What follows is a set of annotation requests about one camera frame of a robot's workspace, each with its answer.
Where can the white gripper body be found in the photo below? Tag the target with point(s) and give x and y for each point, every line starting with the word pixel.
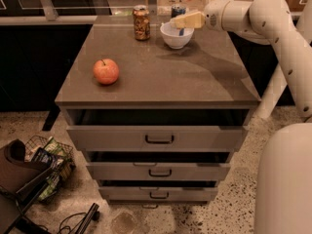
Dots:
pixel 213 16

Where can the blue silver redbull can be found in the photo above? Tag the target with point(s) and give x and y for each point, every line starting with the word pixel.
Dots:
pixel 177 10

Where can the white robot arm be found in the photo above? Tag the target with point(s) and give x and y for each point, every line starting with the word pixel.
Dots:
pixel 283 203

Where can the white bowl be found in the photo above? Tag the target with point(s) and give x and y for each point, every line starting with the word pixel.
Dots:
pixel 173 38

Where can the gold patterned drink can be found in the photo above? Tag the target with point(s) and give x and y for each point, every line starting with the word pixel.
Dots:
pixel 141 22

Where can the red apple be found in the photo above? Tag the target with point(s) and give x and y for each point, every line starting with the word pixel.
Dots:
pixel 106 71

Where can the grey drawer cabinet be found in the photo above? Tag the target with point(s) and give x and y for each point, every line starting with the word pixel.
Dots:
pixel 202 84

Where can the top grey drawer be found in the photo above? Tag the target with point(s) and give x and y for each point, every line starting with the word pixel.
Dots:
pixel 157 138

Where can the grey drawer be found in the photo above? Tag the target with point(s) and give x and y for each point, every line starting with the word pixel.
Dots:
pixel 157 138
pixel 157 190
pixel 144 166

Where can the middle grey drawer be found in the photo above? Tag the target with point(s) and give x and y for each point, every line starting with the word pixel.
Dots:
pixel 144 166

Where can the bottom grey drawer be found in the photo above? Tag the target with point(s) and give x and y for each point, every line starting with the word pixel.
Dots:
pixel 157 190

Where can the brown angled stand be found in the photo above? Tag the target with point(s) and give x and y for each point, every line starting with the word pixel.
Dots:
pixel 21 183

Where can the metal window frame rail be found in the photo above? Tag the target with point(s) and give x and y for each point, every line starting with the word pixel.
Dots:
pixel 57 11

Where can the wire basket with snack bags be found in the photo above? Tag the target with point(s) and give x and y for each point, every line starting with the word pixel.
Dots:
pixel 56 154

